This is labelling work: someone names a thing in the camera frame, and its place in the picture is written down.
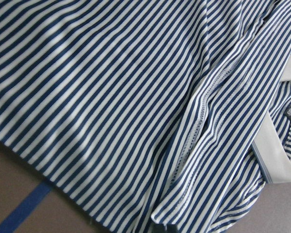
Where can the blue white striped polo shirt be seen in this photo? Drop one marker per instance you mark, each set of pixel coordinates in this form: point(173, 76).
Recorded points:
point(153, 116)

